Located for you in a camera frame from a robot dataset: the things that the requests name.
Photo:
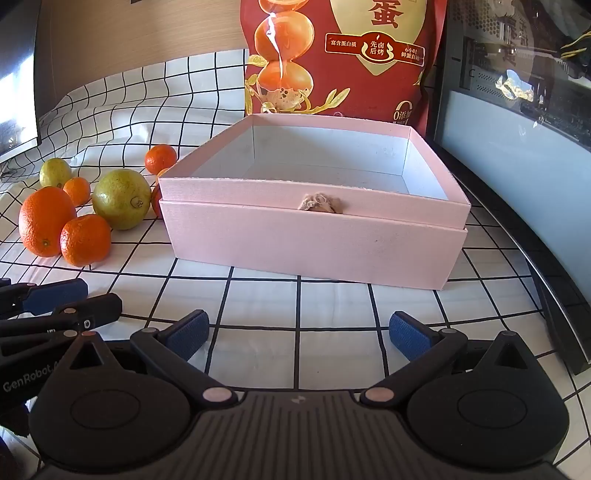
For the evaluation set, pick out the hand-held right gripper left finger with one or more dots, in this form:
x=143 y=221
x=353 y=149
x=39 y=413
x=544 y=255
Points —
x=189 y=336

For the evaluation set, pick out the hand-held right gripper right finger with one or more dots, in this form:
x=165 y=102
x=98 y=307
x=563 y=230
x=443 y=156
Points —
x=407 y=336

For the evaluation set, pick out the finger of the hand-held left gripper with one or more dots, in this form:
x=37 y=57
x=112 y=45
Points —
x=55 y=295
x=94 y=311

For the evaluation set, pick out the large orange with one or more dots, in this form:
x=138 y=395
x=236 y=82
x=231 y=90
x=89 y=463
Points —
x=44 y=221

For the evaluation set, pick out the small orange mandarin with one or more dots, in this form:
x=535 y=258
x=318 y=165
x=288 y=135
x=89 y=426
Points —
x=77 y=190

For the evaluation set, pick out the large green citrus fruit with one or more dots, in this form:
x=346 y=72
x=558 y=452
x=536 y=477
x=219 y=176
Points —
x=120 y=198

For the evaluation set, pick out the small green citrus fruit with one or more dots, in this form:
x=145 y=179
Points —
x=54 y=171

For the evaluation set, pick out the pink cardboard box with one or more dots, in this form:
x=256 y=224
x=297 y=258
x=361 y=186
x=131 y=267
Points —
x=314 y=244

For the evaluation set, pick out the black-checked white tablecloth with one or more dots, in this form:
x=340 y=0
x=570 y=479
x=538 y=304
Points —
x=258 y=314

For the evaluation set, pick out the black monitor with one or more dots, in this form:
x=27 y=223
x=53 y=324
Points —
x=16 y=92

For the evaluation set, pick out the dark monitor right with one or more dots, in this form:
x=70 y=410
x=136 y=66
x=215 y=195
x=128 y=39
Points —
x=508 y=138

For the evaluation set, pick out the red snack bag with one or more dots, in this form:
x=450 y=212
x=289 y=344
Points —
x=351 y=69

